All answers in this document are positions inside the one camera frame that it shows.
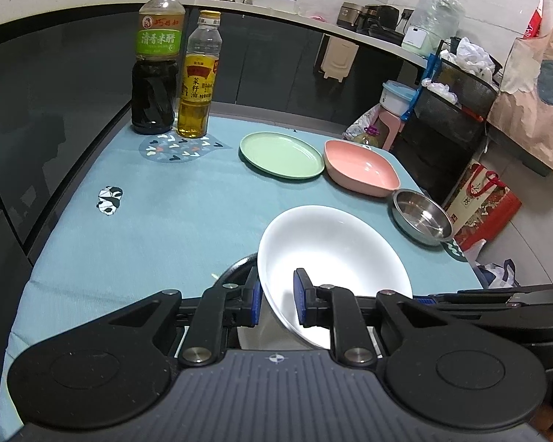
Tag stainless steel bowl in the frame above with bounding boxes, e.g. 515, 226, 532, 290
392, 189, 455, 246

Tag pink plastic stool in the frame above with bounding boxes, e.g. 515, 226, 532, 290
373, 110, 408, 150

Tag red gift bag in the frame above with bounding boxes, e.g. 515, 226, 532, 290
444, 160, 522, 252

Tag dark vinegar bottle green label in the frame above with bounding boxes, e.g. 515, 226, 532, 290
130, 0, 186, 135

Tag patterned hanging cloth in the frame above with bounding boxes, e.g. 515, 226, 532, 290
488, 9, 553, 171

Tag crumpled white plastic bags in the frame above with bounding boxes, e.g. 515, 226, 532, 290
452, 37, 496, 77

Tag silver rice cooker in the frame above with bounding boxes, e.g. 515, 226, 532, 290
338, 2, 367, 31

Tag yellow cooking oil jug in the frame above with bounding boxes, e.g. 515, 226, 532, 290
357, 124, 383, 149

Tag red and white hanging bag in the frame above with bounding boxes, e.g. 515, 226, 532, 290
524, 0, 547, 40

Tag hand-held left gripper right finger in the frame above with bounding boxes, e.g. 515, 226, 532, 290
293, 268, 445, 372

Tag white ceramic bowl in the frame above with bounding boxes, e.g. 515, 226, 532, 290
257, 205, 414, 350
237, 306, 305, 351

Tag black countertop appliance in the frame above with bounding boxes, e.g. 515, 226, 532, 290
364, 4, 404, 38

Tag green round plate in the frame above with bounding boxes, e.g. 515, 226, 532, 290
239, 131, 326, 180

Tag black plastic bowl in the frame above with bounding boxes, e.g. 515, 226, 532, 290
214, 254, 259, 288

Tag light blue tablecloth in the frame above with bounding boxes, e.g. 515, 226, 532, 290
0, 113, 484, 442

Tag blue-lidded white container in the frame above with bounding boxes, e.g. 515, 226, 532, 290
380, 80, 418, 118

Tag pink square bowl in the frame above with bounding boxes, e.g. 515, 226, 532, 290
323, 139, 401, 198

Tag black storage rack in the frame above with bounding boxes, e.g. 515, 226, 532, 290
392, 50, 498, 203

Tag cooking oil bottle yellow label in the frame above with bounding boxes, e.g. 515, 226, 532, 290
177, 10, 223, 139

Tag beige hanging bin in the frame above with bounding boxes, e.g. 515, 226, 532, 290
323, 34, 358, 83

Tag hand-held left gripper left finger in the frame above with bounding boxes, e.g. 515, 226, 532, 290
97, 280, 262, 370

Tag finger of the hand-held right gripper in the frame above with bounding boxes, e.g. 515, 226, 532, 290
415, 284, 553, 314

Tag plastic-covered white appliance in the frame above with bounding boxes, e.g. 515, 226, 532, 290
402, 0, 465, 58

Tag floral plastic bag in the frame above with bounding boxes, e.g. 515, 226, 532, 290
344, 105, 381, 141

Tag kitchen counter with dark cabinets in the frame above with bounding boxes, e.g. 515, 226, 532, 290
0, 0, 429, 286

